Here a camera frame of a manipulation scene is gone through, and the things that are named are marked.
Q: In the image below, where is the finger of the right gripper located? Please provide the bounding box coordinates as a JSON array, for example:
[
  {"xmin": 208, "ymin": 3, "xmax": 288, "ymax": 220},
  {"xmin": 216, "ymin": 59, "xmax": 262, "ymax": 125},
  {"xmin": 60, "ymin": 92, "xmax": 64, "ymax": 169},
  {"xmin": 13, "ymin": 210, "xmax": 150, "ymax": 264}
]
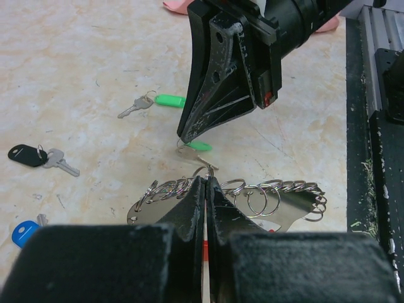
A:
[
  {"xmin": 177, "ymin": 1, "xmax": 211, "ymax": 138},
  {"xmin": 181, "ymin": 17, "xmax": 256, "ymax": 143}
]

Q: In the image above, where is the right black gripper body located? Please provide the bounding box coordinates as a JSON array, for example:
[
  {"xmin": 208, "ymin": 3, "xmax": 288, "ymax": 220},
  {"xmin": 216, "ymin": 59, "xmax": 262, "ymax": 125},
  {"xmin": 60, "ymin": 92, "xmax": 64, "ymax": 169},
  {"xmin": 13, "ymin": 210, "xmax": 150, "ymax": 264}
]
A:
[{"xmin": 203, "ymin": 1, "xmax": 281, "ymax": 109}]

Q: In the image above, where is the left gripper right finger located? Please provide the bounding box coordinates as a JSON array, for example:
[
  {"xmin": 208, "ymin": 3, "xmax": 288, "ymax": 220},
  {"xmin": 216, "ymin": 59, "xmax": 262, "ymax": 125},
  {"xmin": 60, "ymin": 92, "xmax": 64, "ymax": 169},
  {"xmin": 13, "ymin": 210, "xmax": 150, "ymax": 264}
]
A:
[{"xmin": 205, "ymin": 177, "xmax": 266, "ymax": 302}]

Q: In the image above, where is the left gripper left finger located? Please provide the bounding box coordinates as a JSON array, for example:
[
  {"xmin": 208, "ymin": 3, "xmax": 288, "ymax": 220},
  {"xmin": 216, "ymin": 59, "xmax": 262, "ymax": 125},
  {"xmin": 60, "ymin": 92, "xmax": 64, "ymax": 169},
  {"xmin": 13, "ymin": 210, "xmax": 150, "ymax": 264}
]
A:
[{"xmin": 158, "ymin": 177, "xmax": 205, "ymax": 302}]

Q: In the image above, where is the metal key organizer red strap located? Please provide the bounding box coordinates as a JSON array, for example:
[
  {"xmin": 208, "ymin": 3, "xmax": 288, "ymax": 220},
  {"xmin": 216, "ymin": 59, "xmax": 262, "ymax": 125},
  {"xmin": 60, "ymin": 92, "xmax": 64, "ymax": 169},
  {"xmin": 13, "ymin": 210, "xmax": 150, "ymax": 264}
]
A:
[{"xmin": 126, "ymin": 165, "xmax": 328, "ymax": 303}]

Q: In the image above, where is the green tag key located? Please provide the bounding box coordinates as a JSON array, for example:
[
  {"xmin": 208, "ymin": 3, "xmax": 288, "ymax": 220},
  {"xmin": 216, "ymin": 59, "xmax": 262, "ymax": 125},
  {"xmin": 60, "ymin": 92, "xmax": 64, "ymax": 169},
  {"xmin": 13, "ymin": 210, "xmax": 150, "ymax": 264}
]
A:
[
  {"xmin": 117, "ymin": 90, "xmax": 186, "ymax": 119},
  {"xmin": 175, "ymin": 139, "xmax": 219, "ymax": 170}
]

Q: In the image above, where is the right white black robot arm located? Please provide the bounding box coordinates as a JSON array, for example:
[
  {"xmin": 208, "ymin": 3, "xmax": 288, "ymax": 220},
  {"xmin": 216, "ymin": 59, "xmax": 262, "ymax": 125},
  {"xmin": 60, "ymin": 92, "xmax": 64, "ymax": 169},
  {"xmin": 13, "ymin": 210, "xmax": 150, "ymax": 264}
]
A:
[{"xmin": 177, "ymin": 0, "xmax": 347, "ymax": 143}]

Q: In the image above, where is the pink cloth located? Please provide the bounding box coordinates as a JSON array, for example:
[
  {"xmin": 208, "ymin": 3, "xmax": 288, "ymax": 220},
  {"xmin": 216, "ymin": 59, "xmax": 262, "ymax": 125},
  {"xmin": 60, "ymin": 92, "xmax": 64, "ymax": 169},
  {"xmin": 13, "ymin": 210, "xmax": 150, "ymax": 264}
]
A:
[{"xmin": 163, "ymin": 0, "xmax": 340, "ymax": 33}]

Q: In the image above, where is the blue tag key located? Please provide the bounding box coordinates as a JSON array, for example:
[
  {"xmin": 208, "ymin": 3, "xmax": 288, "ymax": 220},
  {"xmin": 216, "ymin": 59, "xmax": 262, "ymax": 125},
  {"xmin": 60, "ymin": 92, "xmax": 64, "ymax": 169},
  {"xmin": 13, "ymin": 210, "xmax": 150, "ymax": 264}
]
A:
[{"xmin": 11, "ymin": 213, "xmax": 48, "ymax": 249}]

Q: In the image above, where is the black tag key upper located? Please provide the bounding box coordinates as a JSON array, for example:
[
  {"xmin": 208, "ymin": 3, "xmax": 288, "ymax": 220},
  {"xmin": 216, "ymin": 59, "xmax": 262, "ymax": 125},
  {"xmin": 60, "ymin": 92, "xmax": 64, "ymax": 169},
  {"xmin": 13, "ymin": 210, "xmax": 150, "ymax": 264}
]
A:
[{"xmin": 8, "ymin": 144, "xmax": 80, "ymax": 177}]

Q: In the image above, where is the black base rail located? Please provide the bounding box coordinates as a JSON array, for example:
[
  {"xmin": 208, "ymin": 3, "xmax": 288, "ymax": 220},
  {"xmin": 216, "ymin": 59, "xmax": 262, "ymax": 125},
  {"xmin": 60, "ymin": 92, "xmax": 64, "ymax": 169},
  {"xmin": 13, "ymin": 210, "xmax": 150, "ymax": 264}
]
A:
[{"xmin": 342, "ymin": 1, "xmax": 403, "ymax": 288}]

